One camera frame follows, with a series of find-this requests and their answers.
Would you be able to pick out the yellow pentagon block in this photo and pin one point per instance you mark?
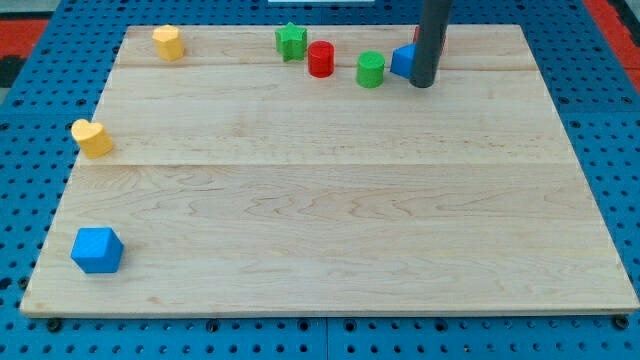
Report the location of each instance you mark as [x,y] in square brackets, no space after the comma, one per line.
[168,42]

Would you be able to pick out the blue triangle block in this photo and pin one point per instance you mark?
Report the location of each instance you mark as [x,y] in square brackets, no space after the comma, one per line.
[402,60]

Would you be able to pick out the yellow heart block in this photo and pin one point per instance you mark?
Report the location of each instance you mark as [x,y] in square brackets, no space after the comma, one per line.
[92,138]

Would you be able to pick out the blue cube block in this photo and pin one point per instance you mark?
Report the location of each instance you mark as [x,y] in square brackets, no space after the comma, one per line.
[97,250]

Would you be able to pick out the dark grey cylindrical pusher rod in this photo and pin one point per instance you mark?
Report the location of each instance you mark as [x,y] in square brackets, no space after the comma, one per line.
[433,25]

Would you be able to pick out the green star block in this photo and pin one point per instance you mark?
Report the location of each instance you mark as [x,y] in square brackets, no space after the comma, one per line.
[291,42]

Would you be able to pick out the red block behind rod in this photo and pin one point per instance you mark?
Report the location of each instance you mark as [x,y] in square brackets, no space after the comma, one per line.
[415,34]

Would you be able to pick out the red cylinder block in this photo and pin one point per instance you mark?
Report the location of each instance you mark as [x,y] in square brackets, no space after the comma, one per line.
[321,59]

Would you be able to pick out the light wooden board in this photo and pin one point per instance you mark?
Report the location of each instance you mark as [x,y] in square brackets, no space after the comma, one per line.
[241,186]

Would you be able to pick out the green cylinder block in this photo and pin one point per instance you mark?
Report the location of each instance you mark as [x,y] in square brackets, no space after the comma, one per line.
[370,69]

